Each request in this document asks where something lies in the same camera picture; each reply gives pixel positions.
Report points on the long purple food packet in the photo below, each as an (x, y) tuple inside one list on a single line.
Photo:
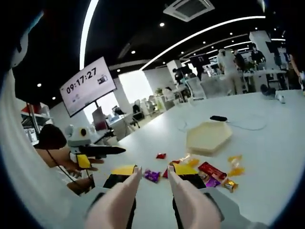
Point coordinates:
[(213, 182)]

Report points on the small yellow pastry food packet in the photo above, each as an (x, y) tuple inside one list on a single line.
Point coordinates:
[(191, 161)]

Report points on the beige hexagonal container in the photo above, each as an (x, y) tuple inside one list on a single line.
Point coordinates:
[(207, 138)]

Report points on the small red candy food packet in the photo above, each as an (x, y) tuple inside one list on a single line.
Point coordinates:
[(161, 156)]

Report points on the black display stand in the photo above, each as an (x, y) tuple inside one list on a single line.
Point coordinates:
[(97, 106)]

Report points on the grey office chair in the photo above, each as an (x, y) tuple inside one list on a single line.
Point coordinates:
[(215, 87)]

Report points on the white storage shelf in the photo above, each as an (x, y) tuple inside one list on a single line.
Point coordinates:
[(35, 119)]

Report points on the dark red food packet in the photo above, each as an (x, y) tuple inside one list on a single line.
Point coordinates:
[(212, 169)]

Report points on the gold candy food packet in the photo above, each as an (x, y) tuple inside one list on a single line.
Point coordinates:
[(203, 175), (230, 184)]

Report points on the white mesh office chair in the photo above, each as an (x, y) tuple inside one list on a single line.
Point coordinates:
[(196, 88)]

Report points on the person's white shirt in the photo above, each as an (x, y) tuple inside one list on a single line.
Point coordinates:
[(28, 179)]

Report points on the black hanging display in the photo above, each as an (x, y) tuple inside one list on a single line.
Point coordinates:
[(199, 60)]

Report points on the ceiling air conditioner vent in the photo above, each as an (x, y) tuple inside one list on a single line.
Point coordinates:
[(188, 9)]

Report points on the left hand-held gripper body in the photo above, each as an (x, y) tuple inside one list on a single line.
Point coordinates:
[(77, 137)]

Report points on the small white device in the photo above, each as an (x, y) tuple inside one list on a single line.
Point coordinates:
[(280, 98)]

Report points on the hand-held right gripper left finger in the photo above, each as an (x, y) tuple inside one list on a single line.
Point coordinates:
[(116, 181)]

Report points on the person's left hand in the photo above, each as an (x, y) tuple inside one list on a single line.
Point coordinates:
[(74, 164)]

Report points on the large display screen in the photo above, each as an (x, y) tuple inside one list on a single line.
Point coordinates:
[(88, 88)]

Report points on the curved ceiling light strip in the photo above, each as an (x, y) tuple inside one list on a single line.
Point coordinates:
[(257, 17), (82, 52)]

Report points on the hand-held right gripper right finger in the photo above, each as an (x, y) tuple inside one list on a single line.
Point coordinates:
[(196, 182)]

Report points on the short purple food packet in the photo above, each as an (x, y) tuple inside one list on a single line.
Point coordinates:
[(152, 175)]

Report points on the white office desk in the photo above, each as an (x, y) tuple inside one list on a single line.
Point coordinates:
[(264, 72)]

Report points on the black power bank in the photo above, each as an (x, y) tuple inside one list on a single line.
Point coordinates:
[(218, 118)]

